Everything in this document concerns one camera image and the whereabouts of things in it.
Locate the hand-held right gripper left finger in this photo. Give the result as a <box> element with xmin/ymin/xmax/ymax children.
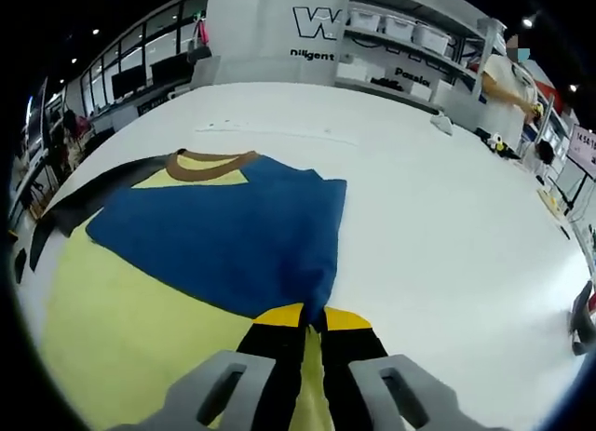
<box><xmin>109</xmin><ymin>303</ymin><xmax>308</xmax><ymax>431</ymax></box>

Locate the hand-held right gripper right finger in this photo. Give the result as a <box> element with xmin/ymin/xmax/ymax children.
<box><xmin>320</xmin><ymin>305</ymin><xmax>508</xmax><ymax>431</ymax></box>

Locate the yellow blue black garment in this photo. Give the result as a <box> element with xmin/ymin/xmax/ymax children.
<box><xmin>39</xmin><ymin>147</ymin><xmax>348</xmax><ymax>431</ymax></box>

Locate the dark grey object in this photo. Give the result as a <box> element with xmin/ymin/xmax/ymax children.
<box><xmin>566</xmin><ymin>279</ymin><xmax>596</xmax><ymax>357</ymax></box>

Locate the small white cloth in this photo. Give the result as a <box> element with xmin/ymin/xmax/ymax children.
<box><xmin>428</xmin><ymin>113</ymin><xmax>455</xmax><ymax>137</ymax></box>

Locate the cream cloth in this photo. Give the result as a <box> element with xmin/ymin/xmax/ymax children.
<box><xmin>537</xmin><ymin>188</ymin><xmax>567</xmax><ymax>216</ymax></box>

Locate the black screen stand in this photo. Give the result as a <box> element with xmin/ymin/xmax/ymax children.
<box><xmin>556</xmin><ymin>174</ymin><xmax>588</xmax><ymax>213</ymax></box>

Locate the red clothing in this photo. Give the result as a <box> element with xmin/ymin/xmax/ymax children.
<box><xmin>60</xmin><ymin>108</ymin><xmax>94</xmax><ymax>171</ymax></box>

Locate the black computer monitor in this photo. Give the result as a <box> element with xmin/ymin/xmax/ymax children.
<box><xmin>151</xmin><ymin>56</ymin><xmax>195</xmax><ymax>88</ymax></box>
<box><xmin>111</xmin><ymin>70</ymin><xmax>153</xmax><ymax>100</ymax></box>

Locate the pink screen on stand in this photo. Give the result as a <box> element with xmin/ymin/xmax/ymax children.
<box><xmin>566</xmin><ymin>123</ymin><xmax>596</xmax><ymax>180</ymax></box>

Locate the pink hanging bag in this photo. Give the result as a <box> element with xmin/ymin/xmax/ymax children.
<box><xmin>188</xmin><ymin>19</ymin><xmax>213</xmax><ymax>62</ymax></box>

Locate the grey metal shelf unit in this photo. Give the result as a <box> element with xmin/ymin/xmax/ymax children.
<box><xmin>332</xmin><ymin>0</ymin><xmax>508</xmax><ymax>114</ymax></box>

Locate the group of white storage bins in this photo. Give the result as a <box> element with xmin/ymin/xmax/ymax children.
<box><xmin>348</xmin><ymin>7</ymin><xmax>455</xmax><ymax>55</ymax></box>

